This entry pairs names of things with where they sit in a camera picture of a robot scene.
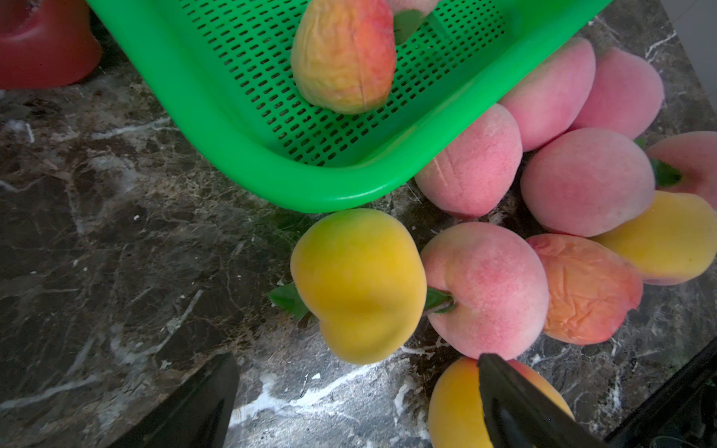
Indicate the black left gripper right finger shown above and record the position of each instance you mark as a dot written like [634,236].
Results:
[518,414]

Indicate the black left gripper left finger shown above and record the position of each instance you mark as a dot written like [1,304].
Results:
[196,415]

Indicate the pink peach with stem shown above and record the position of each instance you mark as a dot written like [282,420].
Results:
[498,284]

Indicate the green plastic basket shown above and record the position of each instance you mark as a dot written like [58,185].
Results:
[221,70]

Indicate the yellow orange peach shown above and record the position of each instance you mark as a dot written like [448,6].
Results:
[456,415]

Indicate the pink peach with leaf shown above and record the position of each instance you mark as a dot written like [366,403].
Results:
[693,155]

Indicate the red polka dot toaster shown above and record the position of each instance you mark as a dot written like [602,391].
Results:
[46,44]

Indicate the black front rail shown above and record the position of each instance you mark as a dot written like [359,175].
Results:
[682,413]

